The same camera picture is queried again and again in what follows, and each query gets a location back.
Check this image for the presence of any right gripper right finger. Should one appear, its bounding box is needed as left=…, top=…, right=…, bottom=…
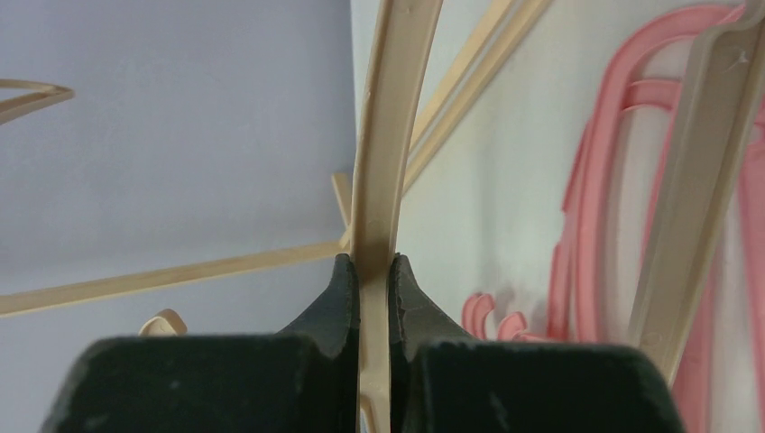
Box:
left=388, top=254, right=684, bottom=432

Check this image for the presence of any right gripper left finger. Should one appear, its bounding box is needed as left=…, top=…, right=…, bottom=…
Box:
left=41, top=253, right=359, bottom=432

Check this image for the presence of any pink hanger inner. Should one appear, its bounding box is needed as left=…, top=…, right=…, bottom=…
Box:
left=496, top=311, right=550, bottom=343

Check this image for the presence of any wooden clothes rack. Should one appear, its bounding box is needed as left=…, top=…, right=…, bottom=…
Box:
left=1, top=1, right=550, bottom=317

